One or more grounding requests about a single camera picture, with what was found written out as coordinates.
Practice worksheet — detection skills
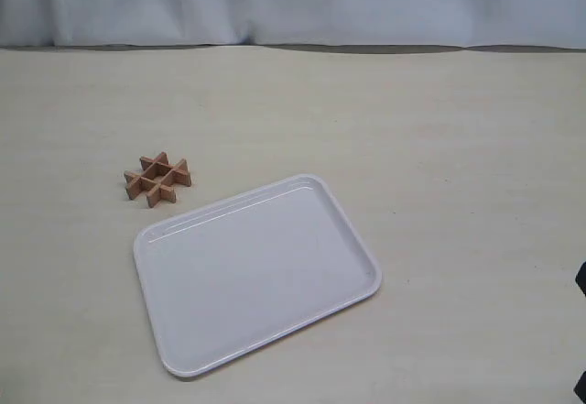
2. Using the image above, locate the notched wooden stick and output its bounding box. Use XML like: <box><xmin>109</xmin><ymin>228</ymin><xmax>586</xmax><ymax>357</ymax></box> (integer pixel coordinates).
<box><xmin>154</xmin><ymin>158</ymin><xmax>192</xmax><ymax>187</ymax></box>
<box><xmin>124</xmin><ymin>171</ymin><xmax>158</xmax><ymax>200</ymax></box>
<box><xmin>139</xmin><ymin>179</ymin><xmax>177</xmax><ymax>208</ymax></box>
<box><xmin>139</xmin><ymin>152</ymin><xmax>174</xmax><ymax>180</ymax></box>

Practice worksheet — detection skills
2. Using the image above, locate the white backdrop curtain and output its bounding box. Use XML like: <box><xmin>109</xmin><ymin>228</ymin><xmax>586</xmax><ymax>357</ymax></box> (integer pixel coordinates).
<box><xmin>1</xmin><ymin>0</ymin><xmax>585</xmax><ymax>49</ymax></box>

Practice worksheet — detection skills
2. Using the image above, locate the white plastic tray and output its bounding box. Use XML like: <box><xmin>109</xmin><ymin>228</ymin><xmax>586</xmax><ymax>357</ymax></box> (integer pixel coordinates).
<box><xmin>133</xmin><ymin>174</ymin><xmax>382</xmax><ymax>378</ymax></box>

